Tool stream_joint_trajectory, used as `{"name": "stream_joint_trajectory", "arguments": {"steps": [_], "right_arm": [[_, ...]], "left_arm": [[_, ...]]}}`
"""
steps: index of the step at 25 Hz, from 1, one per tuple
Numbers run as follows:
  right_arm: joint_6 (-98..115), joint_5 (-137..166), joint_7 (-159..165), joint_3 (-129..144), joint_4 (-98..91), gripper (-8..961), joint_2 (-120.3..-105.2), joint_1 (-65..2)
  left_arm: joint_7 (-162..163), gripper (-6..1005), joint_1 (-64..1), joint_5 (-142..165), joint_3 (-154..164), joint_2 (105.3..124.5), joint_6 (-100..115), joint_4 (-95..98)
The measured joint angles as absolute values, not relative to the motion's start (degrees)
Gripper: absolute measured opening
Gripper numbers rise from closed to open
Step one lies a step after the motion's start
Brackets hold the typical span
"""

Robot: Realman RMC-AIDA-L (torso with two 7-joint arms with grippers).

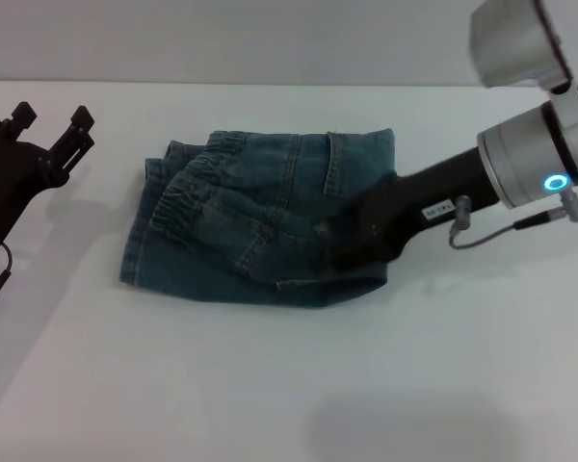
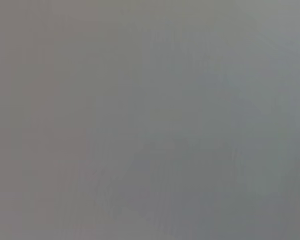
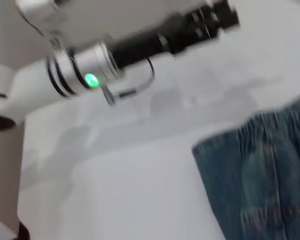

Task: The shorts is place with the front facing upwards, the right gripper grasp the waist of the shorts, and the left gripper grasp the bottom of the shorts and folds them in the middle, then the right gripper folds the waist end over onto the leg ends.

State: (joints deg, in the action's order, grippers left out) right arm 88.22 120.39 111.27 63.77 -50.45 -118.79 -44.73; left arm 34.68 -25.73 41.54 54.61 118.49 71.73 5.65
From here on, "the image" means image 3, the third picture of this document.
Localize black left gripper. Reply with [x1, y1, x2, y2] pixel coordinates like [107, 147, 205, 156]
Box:
[109, 6, 222, 69]

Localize blue washed denim shorts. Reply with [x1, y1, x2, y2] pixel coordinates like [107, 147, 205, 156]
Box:
[191, 93, 300, 240]

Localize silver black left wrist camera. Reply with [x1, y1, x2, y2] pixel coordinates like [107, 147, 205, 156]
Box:
[15, 0, 77, 41]

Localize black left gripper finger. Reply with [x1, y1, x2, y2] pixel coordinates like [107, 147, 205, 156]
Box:
[209, 0, 241, 33]

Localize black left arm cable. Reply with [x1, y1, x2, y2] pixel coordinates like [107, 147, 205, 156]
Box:
[101, 56, 156, 107]

